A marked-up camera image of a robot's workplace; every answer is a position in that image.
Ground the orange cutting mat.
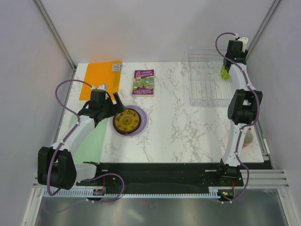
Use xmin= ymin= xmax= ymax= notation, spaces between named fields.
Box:
xmin=84 ymin=61 xmax=122 ymax=100

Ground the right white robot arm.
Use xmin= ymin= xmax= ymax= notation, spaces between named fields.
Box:
xmin=215 ymin=37 xmax=263 ymax=186

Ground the purple plastic plate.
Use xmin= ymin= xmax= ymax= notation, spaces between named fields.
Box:
xmin=115 ymin=105 xmax=147 ymax=137

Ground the orange paper cup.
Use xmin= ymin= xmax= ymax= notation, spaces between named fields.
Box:
xmin=243 ymin=128 xmax=253 ymax=148

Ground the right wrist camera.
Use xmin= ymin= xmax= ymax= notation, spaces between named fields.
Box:
xmin=235 ymin=34 xmax=249 ymax=52

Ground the lime green plate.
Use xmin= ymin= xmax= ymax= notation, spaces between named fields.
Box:
xmin=220 ymin=66 xmax=230 ymax=81

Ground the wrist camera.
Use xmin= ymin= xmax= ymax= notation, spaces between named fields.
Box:
xmin=91 ymin=84 xmax=107 ymax=91
xmin=235 ymin=34 xmax=249 ymax=52

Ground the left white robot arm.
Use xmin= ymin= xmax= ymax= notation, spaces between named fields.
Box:
xmin=37 ymin=89 xmax=126 ymax=190

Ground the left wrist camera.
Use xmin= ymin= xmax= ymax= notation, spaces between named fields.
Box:
xmin=91 ymin=84 xmax=107 ymax=91

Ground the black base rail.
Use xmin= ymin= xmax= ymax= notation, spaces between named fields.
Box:
xmin=76 ymin=163 xmax=244 ymax=194

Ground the green clipboard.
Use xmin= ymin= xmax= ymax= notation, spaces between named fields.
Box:
xmin=73 ymin=119 xmax=108 ymax=165

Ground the yellow brown patterned plate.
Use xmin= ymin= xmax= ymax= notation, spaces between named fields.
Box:
xmin=113 ymin=108 xmax=142 ymax=135

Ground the white slotted cable duct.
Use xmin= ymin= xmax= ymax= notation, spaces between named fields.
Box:
xmin=54 ymin=187 xmax=234 ymax=199

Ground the purple treehouse book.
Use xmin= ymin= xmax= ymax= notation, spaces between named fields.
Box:
xmin=132 ymin=70 xmax=155 ymax=97

